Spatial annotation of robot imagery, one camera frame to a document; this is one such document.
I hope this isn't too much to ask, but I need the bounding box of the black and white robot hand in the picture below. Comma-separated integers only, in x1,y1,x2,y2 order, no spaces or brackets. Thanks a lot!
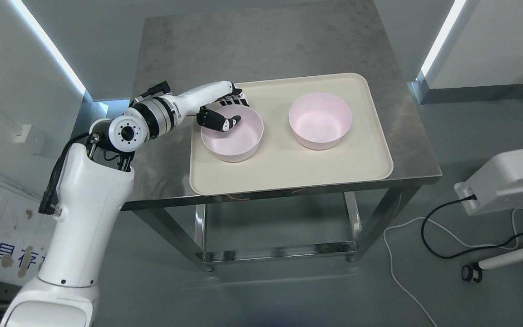
196,81,249,132

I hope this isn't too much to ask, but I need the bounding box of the pink bowl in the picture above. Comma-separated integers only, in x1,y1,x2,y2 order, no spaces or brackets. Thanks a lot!
288,92,353,150
201,105,264,162

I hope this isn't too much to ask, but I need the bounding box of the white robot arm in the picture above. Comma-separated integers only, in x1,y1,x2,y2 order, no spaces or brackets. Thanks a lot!
0,81,247,327

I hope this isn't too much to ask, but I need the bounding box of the stainless steel table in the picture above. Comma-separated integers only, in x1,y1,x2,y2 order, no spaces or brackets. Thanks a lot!
123,0,442,271

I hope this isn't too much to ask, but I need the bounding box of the beige plastic tray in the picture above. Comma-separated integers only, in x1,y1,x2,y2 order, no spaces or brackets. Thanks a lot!
189,73,394,195

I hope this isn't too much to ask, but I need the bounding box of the white signboard with blue text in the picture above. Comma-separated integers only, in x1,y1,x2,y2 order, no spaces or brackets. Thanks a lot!
0,178,55,286

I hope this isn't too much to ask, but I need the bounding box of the white stand leg with caster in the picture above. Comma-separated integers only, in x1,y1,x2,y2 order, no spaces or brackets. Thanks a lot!
461,248,523,283

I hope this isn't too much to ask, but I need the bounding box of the white machine on stand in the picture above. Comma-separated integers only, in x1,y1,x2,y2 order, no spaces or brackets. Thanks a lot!
454,149,523,216

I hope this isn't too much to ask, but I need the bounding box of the white wall socket box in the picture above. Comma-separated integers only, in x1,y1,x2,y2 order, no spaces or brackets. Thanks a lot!
13,124,46,155

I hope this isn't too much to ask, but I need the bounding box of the black power cable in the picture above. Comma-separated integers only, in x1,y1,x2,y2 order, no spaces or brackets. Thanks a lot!
421,195,523,260

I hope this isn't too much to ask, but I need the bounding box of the white floor cable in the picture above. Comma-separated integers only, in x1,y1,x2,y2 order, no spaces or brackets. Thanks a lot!
382,208,523,327

